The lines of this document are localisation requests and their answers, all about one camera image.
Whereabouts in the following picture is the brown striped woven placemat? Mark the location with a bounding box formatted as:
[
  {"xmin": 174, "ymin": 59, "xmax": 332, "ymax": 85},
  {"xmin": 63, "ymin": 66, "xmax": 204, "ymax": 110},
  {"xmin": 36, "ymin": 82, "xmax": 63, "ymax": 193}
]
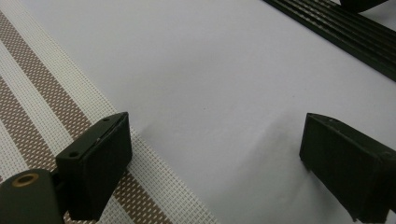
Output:
[{"xmin": 0, "ymin": 0, "xmax": 220, "ymax": 224}]

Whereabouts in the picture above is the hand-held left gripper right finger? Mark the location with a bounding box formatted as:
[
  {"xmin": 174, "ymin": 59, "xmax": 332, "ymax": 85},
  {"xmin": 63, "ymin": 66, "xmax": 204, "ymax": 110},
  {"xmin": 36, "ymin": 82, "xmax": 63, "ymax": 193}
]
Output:
[{"xmin": 298, "ymin": 112, "xmax": 396, "ymax": 224}]

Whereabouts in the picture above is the black rod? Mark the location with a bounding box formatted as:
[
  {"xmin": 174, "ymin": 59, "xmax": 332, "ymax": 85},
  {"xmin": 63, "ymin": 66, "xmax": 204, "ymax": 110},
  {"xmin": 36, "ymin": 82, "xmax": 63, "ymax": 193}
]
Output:
[{"xmin": 262, "ymin": 0, "xmax": 396, "ymax": 83}]

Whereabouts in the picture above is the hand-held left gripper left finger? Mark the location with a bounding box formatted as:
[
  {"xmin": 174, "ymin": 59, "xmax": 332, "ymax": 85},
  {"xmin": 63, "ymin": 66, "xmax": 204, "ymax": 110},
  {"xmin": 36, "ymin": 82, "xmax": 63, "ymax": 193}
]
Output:
[{"xmin": 55, "ymin": 111, "xmax": 134, "ymax": 222}]

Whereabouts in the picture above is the large white table sheet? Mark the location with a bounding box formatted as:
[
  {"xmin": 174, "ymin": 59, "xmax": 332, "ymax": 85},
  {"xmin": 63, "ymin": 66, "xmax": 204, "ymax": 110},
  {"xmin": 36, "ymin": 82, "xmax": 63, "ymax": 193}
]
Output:
[{"xmin": 21, "ymin": 0, "xmax": 396, "ymax": 224}]

